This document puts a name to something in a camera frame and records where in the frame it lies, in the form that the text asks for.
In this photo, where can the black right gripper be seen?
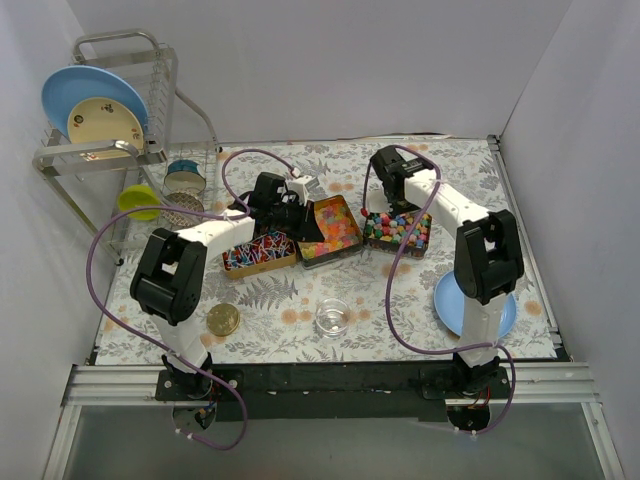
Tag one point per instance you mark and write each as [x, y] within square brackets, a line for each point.
[396, 198]

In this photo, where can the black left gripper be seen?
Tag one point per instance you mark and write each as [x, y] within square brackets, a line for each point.
[304, 220]

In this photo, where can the tin of gummy candies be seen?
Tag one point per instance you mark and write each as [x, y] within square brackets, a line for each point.
[342, 235]

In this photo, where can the gold tin of lollipops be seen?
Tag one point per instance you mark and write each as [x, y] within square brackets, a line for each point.
[271, 251]

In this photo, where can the tin of star candies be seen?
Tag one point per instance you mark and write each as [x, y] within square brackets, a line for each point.
[385, 232]

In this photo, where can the clear glass bowl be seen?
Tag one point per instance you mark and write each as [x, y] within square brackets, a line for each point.
[331, 318]

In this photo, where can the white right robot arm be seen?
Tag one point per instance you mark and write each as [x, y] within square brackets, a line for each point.
[488, 262]

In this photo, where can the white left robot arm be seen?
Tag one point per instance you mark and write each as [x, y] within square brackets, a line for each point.
[169, 278]

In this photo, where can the floral tablecloth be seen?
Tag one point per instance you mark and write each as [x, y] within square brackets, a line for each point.
[392, 315]

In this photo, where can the round gold tin lid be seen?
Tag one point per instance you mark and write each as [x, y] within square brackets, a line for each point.
[223, 319]

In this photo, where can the blue plate on table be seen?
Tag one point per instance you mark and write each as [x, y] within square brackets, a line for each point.
[449, 305]

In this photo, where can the patterned round coaster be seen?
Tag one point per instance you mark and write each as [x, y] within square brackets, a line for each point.
[186, 201]

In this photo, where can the blue patterned ceramic bowl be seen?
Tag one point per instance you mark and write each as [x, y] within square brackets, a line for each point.
[184, 176]

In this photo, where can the metal dish rack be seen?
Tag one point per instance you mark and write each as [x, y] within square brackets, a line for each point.
[150, 67]

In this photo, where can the green plastic bowl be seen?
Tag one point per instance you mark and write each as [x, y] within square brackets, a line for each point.
[136, 196]

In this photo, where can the cream plate in rack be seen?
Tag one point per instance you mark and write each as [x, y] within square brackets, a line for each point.
[100, 118]

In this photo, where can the blue plate in rack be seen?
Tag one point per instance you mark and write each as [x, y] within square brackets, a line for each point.
[67, 87]

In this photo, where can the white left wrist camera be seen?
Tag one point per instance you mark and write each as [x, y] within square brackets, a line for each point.
[302, 186]

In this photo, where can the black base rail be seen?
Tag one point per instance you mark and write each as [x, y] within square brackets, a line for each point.
[354, 390]

